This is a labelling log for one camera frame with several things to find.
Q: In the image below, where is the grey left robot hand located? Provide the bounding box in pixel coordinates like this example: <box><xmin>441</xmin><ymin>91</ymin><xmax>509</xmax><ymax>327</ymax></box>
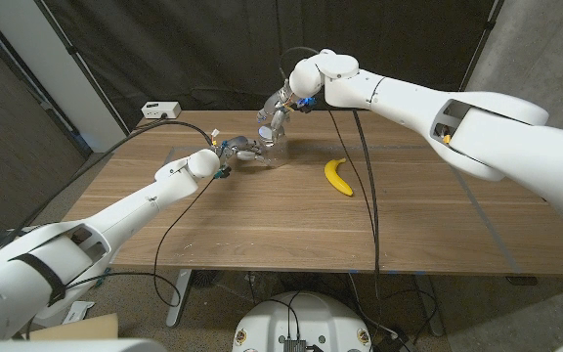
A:
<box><xmin>215</xmin><ymin>135</ymin><xmax>268</xmax><ymax>170</ymax></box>

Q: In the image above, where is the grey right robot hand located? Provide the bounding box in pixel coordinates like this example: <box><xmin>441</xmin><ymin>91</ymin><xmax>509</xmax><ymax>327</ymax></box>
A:
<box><xmin>256</xmin><ymin>80</ymin><xmax>312</xmax><ymax>148</ymax></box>

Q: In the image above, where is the clear plastic jar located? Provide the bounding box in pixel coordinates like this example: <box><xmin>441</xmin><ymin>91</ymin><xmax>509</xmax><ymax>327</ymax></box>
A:
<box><xmin>256</xmin><ymin>131</ymin><xmax>290</xmax><ymax>169</ymax></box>

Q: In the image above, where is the yellow toy banana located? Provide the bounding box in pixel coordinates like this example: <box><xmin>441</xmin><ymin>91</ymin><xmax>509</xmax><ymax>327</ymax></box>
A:
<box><xmin>324</xmin><ymin>156</ymin><xmax>355</xmax><ymax>198</ymax></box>

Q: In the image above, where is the white power strip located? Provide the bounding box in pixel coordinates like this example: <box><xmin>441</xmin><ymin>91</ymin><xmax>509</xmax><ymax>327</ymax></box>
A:
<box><xmin>141</xmin><ymin>101</ymin><xmax>183</xmax><ymax>120</ymax></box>

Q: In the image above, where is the black backdrop curtain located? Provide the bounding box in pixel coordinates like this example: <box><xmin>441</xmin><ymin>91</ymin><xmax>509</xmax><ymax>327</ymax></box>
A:
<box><xmin>41</xmin><ymin>0</ymin><xmax>505</xmax><ymax>131</ymax></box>

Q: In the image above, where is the black round floor object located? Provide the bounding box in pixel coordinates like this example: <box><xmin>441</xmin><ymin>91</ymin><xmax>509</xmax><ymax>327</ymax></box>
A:
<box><xmin>191</xmin><ymin>269</ymin><xmax>224</xmax><ymax>289</ymax></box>

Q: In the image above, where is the white table leg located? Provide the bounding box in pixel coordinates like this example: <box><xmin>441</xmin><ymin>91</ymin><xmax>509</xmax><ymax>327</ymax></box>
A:
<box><xmin>166</xmin><ymin>268</ymin><xmax>193</xmax><ymax>328</ymax></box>

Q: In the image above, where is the black backdrop stand pole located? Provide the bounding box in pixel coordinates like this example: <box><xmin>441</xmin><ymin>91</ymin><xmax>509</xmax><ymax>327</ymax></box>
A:
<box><xmin>34</xmin><ymin>0</ymin><xmax>131</xmax><ymax>136</ymax></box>
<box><xmin>452</xmin><ymin>0</ymin><xmax>505</xmax><ymax>111</ymax></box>

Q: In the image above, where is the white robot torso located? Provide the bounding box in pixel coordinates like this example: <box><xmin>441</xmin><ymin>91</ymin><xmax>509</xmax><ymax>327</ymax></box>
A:
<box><xmin>232</xmin><ymin>291</ymin><xmax>374</xmax><ymax>352</ymax></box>

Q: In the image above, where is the white paper sheet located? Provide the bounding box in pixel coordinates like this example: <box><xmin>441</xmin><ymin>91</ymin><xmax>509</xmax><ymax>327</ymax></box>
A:
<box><xmin>61</xmin><ymin>300</ymin><xmax>96</xmax><ymax>325</ymax></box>

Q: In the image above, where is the brown cardboard piece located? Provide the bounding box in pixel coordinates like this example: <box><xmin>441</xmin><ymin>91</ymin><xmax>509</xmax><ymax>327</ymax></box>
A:
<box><xmin>26</xmin><ymin>312</ymin><xmax>119</xmax><ymax>342</ymax></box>

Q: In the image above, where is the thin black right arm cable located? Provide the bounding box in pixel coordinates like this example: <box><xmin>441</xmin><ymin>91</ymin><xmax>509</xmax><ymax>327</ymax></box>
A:
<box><xmin>326</xmin><ymin>109</ymin><xmax>379</xmax><ymax>248</ymax></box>

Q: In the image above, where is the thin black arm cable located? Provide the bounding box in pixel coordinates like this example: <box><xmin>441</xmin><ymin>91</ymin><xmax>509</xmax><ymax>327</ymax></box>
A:
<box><xmin>326</xmin><ymin>109</ymin><xmax>379</xmax><ymax>248</ymax></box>
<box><xmin>64</xmin><ymin>175</ymin><xmax>219</xmax><ymax>309</ymax></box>

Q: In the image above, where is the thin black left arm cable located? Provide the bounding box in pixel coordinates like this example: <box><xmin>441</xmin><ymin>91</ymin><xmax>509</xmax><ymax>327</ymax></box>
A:
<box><xmin>64</xmin><ymin>175</ymin><xmax>219</xmax><ymax>309</ymax></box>

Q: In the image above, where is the black power strip cable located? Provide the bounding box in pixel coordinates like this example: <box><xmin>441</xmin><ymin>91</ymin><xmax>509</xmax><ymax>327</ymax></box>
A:
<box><xmin>133</xmin><ymin>112</ymin><xmax>169</xmax><ymax>131</ymax></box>

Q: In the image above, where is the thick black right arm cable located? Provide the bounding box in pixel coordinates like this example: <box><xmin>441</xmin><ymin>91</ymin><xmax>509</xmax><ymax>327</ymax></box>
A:
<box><xmin>279</xmin><ymin>46</ymin><xmax>383</xmax><ymax>300</ymax></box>

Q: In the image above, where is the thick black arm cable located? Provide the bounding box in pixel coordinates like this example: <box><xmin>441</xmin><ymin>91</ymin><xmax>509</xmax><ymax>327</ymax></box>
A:
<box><xmin>0</xmin><ymin>119</ymin><xmax>214</xmax><ymax>245</ymax></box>
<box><xmin>279</xmin><ymin>46</ymin><xmax>383</xmax><ymax>300</ymax></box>

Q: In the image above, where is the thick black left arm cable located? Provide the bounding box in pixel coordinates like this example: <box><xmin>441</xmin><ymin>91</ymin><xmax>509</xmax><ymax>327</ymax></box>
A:
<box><xmin>0</xmin><ymin>119</ymin><xmax>214</xmax><ymax>245</ymax></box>

